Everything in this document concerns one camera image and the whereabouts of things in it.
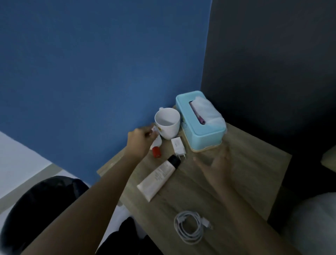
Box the person's left hand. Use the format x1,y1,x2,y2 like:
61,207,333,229
125,127,159,159

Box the teal tissue box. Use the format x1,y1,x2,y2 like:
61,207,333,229
175,90,227,153

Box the white lotion bottle red cap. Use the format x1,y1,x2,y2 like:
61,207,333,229
150,125,163,159

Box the white charging cable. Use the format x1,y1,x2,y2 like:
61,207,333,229
174,211,213,245

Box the beige cushion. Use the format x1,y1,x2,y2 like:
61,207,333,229
321,146,336,173

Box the white pop-up tissue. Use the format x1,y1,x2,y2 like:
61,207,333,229
191,96,226,126

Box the white charger plug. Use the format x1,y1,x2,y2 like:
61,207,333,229
171,137,187,160

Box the white mug yellow label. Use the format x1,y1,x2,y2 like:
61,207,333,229
154,107,181,140

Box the wooden bedside table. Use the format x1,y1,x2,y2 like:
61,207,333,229
96,105,292,255

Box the black lined trash bin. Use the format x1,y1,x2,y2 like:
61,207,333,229
0,176,90,255

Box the person's right hand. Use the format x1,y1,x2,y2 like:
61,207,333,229
193,146,233,196

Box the white cream tube black cap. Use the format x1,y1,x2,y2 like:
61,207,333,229
136,154,182,203

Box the person's right forearm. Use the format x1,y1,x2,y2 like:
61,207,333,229
218,186,302,255

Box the person's legs black trousers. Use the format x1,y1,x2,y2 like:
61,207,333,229
96,216,163,255

